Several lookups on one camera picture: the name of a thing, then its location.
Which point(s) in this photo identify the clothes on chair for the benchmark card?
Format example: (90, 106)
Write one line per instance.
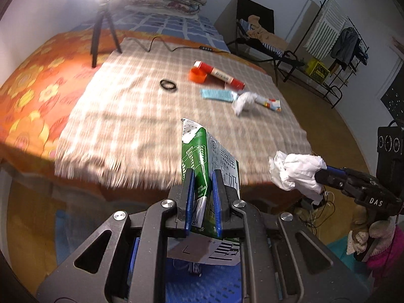
(254, 32)

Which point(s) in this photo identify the red cardboard box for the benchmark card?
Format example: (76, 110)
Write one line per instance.
(219, 74)

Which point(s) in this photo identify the plush toy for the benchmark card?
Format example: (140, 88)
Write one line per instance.
(386, 234)

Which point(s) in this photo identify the green milk carton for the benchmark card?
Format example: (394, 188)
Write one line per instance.
(204, 154)

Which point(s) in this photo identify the dark hanging jacket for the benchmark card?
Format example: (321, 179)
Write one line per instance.
(347, 47)

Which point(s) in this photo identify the yellow crate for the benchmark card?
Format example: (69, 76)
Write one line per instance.
(316, 70)

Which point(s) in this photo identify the orange plastic lid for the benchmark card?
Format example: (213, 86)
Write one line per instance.
(197, 75)

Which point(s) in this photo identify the white striped towel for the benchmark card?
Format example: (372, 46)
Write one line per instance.
(327, 30)

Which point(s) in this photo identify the white tissue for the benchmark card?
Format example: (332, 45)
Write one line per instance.
(297, 171)
(244, 103)

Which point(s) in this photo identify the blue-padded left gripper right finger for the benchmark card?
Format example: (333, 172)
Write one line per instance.
(281, 261)

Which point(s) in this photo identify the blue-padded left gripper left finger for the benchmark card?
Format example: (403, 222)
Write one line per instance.
(125, 257)

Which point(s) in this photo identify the colourful candy wrapper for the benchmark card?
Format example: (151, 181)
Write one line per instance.
(272, 104)

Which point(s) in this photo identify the blue trash basket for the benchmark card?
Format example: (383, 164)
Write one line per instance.
(240, 269)

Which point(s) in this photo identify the black folding chair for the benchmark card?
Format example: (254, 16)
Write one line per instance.
(245, 8)

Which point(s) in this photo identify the black clothes rack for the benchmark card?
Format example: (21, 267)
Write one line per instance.
(331, 90)

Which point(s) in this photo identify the flat white tissue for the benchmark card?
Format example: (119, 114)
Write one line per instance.
(244, 103)

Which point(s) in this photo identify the light blue wrapper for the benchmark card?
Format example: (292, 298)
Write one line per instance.
(220, 95)

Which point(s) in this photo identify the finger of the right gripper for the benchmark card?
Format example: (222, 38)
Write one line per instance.
(323, 177)
(336, 171)

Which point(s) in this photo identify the blue checked bedsheet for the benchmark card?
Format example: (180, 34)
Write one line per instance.
(199, 29)

